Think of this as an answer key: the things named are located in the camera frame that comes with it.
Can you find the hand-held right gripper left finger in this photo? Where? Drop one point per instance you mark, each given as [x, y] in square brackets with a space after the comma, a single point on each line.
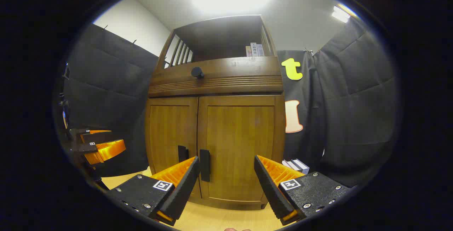
[185, 185]

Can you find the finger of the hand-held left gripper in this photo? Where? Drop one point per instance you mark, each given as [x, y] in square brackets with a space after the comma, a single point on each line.
[106, 151]
[99, 137]

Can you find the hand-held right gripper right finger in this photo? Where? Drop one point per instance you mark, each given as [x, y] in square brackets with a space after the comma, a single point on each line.
[270, 188]

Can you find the wooden cabinet door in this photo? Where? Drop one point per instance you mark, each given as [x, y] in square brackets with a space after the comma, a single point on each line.
[240, 142]
[170, 128]

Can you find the brown wooden shoe cabinet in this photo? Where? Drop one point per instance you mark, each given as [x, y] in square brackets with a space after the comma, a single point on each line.
[219, 32]

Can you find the black round knob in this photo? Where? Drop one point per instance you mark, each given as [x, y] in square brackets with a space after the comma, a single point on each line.
[197, 72]

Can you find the brown ribbed drawer front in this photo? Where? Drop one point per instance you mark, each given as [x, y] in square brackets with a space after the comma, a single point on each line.
[240, 69]

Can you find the pale blue-spined book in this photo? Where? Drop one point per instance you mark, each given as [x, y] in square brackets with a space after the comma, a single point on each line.
[260, 50]

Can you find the pink-spined book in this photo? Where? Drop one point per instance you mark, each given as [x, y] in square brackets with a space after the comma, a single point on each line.
[248, 51]

